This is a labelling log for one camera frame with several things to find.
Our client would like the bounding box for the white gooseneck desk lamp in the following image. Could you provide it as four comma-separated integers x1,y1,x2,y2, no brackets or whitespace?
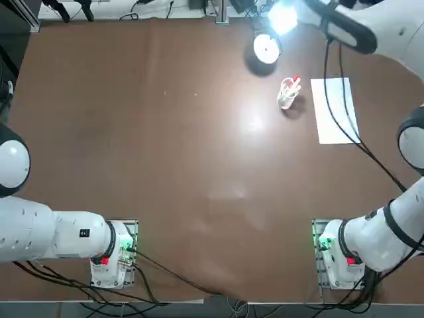
252,0,299,66

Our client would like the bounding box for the clear plastic pen cup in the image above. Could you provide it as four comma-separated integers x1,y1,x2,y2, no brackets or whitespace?
276,76,303,111

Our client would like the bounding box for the white paper sheet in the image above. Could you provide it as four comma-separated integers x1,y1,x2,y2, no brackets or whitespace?
309,77,362,145

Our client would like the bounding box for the black tripod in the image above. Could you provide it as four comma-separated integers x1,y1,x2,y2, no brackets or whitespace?
40,0,95,23

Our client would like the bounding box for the black left base cable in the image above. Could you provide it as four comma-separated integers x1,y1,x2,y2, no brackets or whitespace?
127,247,223,296

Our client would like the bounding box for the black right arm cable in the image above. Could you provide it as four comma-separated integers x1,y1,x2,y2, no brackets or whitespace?
322,38,408,193
337,41,364,145

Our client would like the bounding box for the aluminium camera post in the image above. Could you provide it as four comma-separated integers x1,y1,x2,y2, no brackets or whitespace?
215,0,231,25

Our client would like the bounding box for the black left arm cable bundle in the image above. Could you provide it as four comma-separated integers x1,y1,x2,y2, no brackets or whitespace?
12,259,168,307

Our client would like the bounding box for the aluminium frame profile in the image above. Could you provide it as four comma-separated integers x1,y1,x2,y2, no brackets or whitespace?
12,0,42,34

